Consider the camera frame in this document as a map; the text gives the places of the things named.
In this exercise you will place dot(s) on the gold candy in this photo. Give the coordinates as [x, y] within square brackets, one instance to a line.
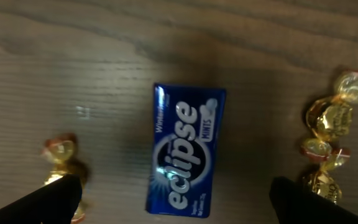
[329, 119]
[59, 151]
[325, 186]

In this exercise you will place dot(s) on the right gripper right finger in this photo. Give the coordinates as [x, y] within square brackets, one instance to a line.
[300, 205]

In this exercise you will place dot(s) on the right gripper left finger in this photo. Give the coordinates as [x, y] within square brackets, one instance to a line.
[42, 205]

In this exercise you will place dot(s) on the blue candy pack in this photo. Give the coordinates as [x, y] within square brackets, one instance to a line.
[182, 149]

